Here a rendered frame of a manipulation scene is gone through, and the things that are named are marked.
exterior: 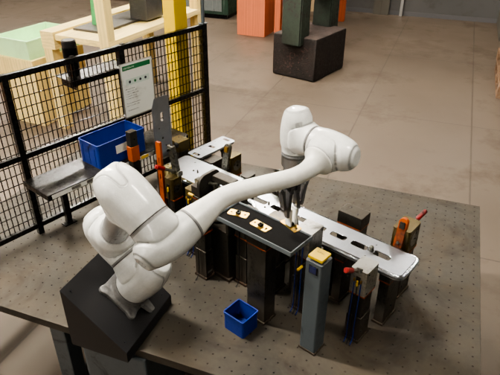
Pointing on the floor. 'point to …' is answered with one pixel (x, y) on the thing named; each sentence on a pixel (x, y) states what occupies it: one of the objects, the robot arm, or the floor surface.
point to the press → (309, 40)
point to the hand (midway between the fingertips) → (291, 216)
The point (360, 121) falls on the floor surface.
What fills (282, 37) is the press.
